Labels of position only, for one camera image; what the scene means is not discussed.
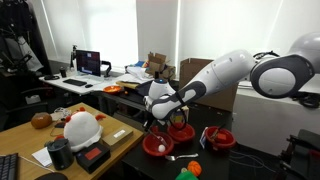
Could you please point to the black keyboard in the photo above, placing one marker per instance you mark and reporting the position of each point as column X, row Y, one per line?
column 8, row 166
column 75, row 82

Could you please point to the small open cardboard box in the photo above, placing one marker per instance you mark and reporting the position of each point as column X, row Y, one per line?
column 160, row 66

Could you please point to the red plastic bowl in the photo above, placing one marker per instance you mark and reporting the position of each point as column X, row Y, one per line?
column 220, row 144
column 181, row 135

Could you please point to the white office desk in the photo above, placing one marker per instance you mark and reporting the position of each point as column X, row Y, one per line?
column 100, row 83

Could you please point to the white paper pile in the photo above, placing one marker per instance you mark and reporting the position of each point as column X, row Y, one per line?
column 138, row 74

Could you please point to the brown football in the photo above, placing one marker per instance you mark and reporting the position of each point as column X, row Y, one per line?
column 41, row 120

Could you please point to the green ball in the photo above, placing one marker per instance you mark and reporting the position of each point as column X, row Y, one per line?
column 185, row 175

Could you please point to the black camera on tripod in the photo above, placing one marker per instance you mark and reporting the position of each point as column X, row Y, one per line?
column 73, row 56

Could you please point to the dark blue plastic lid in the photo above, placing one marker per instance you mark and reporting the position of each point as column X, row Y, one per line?
column 143, row 90

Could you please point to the black cylinder cup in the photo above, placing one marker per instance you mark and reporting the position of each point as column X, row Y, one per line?
column 60, row 155

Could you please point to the black curved stand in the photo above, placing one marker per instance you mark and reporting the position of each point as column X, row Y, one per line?
column 106, row 66

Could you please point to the tan cardboard accessory box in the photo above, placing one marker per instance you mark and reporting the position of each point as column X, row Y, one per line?
column 116, row 138

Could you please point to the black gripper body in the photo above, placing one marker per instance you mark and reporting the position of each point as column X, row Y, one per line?
column 150, row 115

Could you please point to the small white ball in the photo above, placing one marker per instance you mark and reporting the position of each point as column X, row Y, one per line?
column 161, row 148

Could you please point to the white blue packet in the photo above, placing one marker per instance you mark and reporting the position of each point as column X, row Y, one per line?
column 203, row 140

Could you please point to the orange toy ball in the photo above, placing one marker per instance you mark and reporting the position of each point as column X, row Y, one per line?
column 194, row 168

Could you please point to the black box with red label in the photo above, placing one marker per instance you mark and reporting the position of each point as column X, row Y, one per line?
column 92, row 156

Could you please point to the black computer monitor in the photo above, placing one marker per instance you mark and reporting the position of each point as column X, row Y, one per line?
column 88, row 62

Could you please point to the black headset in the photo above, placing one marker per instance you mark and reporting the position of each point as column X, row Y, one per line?
column 51, row 77

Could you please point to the black mesh office chair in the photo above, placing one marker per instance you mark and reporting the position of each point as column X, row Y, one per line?
column 23, row 110

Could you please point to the white plush chicken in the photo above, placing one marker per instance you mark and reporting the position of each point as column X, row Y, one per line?
column 81, row 130

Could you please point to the large cardboard box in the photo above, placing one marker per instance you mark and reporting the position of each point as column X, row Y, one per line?
column 193, row 68

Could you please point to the black computer mouse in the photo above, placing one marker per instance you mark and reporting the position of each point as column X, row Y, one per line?
column 88, row 86

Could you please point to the small white box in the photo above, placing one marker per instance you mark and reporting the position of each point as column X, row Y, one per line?
column 32, row 99

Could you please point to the orange bowl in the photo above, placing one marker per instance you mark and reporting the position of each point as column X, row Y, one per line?
column 113, row 89

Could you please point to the clear plastic container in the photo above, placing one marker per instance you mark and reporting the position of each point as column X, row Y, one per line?
column 61, row 114

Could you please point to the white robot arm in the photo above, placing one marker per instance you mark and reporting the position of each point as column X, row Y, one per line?
column 226, row 73

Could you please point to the red block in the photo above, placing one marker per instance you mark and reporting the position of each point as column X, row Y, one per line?
column 221, row 137

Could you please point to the light wooden desk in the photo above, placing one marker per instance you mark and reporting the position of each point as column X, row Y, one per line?
column 20, row 140

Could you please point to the white notepad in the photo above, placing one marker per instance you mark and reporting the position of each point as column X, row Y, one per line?
column 41, row 156

